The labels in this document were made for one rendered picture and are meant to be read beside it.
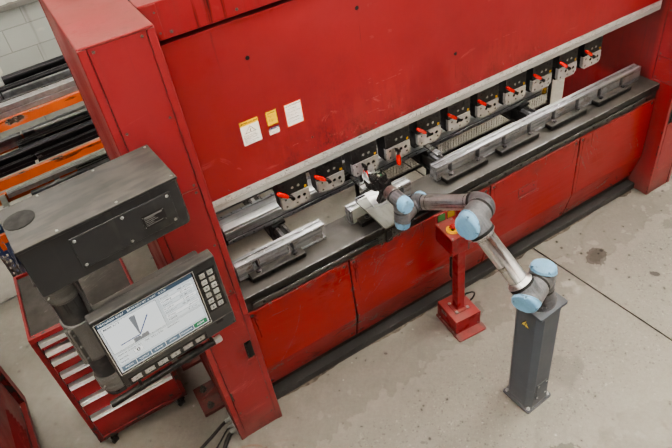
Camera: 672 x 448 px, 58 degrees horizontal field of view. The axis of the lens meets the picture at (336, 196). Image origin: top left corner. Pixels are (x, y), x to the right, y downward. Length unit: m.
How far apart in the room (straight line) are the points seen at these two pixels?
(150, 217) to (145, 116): 0.38
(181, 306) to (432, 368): 1.85
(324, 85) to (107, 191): 1.13
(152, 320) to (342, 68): 1.32
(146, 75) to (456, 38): 1.56
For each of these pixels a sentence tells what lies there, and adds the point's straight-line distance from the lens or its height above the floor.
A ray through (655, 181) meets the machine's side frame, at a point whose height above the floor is 0.08.
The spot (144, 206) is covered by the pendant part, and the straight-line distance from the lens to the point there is 1.94.
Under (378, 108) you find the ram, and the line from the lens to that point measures 2.90.
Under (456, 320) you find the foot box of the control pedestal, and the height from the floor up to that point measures 0.12.
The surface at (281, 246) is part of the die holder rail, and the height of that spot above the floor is 0.96.
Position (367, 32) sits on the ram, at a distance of 2.71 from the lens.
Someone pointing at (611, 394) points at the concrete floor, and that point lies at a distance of 3.68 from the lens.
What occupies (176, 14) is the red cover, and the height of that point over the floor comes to 2.24.
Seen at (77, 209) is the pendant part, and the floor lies 1.95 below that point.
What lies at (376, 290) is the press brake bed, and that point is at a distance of 3.44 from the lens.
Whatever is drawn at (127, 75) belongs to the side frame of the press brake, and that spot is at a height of 2.17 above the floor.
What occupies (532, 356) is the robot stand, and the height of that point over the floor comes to 0.47.
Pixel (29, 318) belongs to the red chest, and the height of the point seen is 0.98.
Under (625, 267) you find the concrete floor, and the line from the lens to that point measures 4.31.
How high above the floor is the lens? 3.01
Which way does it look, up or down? 39 degrees down
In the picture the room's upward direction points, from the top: 9 degrees counter-clockwise
